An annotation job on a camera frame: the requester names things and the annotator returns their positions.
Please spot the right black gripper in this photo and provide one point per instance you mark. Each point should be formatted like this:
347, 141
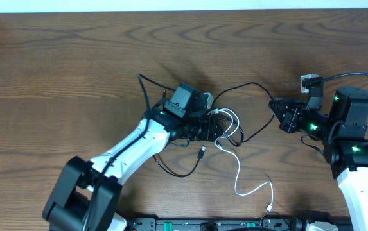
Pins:
288, 121

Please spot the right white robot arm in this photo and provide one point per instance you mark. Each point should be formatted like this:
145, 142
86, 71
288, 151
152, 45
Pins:
342, 133

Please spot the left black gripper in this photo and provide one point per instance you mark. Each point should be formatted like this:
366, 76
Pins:
212, 127

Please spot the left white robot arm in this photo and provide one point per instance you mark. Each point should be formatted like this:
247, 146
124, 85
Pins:
86, 194

